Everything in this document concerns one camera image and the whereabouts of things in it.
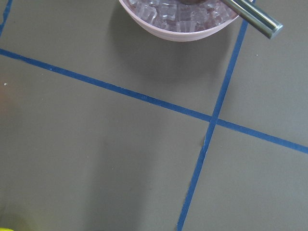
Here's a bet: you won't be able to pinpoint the metal ice scoop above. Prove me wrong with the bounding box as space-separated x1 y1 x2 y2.
221 0 283 39

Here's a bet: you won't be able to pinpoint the yellow lemon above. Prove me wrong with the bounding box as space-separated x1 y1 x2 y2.
0 227 14 231

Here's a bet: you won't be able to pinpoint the pink bowl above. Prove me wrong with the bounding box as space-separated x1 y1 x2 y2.
119 0 239 42

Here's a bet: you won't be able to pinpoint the clear ice cubes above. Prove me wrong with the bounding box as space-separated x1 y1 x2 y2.
125 0 237 33

